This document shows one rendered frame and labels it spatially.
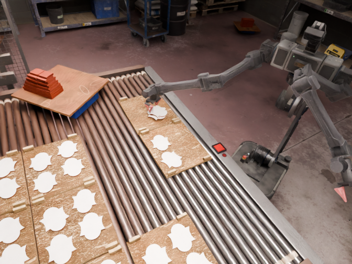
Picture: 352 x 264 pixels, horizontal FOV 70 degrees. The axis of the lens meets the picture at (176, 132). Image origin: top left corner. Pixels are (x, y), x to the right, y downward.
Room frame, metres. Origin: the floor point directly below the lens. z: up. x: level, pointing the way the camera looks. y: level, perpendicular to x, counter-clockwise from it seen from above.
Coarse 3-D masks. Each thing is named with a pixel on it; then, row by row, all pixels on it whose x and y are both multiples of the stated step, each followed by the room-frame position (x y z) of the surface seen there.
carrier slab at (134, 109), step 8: (120, 104) 1.56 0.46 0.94; (128, 104) 1.57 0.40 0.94; (136, 104) 1.58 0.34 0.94; (144, 104) 1.60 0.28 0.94; (152, 104) 1.61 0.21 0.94; (160, 104) 1.62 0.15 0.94; (128, 112) 1.48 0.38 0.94; (136, 112) 1.49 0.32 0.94; (144, 112) 1.50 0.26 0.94; (168, 112) 1.53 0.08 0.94; (136, 120) 1.39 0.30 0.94; (144, 120) 1.40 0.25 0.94; (152, 120) 1.41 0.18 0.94; (160, 120) 1.42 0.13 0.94; (168, 120) 1.43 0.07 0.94; (136, 128) 1.31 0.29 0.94; (152, 128) 1.33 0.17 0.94
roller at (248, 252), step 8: (128, 88) 1.84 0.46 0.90; (136, 96) 1.71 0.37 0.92; (192, 176) 0.96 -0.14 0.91; (200, 184) 0.90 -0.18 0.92; (208, 192) 0.85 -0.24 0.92; (208, 200) 0.80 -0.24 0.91; (216, 208) 0.75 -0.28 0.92; (224, 216) 0.71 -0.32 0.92; (224, 224) 0.67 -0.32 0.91; (232, 224) 0.67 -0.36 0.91; (232, 232) 0.62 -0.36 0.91; (240, 240) 0.58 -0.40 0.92; (240, 248) 0.55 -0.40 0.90; (248, 248) 0.55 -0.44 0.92; (248, 256) 0.51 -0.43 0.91
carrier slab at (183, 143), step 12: (156, 132) 1.29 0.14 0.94; (168, 132) 1.31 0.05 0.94; (180, 132) 1.32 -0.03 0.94; (180, 144) 1.20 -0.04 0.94; (192, 144) 1.22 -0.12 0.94; (156, 156) 1.07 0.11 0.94; (180, 156) 1.09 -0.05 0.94; (192, 156) 1.11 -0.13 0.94; (204, 156) 1.12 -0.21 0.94; (168, 168) 0.98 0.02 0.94; (180, 168) 0.99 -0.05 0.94
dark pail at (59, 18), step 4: (52, 4) 4.99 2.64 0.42; (56, 4) 5.01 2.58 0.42; (48, 8) 4.90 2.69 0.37; (52, 8) 4.97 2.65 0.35; (56, 8) 5.00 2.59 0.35; (60, 8) 4.86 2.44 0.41; (48, 12) 4.76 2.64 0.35; (52, 12) 4.73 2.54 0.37; (56, 12) 4.76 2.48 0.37; (60, 12) 4.84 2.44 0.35; (52, 16) 4.74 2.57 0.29; (56, 16) 4.76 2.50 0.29; (60, 16) 4.82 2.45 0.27; (52, 20) 4.75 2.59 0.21; (56, 20) 4.76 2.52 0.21; (60, 20) 4.80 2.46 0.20; (56, 24) 4.75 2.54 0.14
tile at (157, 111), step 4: (152, 108) 1.51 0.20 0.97; (156, 108) 1.52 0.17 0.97; (160, 108) 1.52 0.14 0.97; (164, 108) 1.53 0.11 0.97; (152, 112) 1.47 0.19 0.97; (156, 112) 1.47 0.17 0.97; (160, 112) 1.48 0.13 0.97; (164, 112) 1.49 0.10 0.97; (156, 116) 1.43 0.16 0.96; (160, 116) 1.44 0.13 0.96
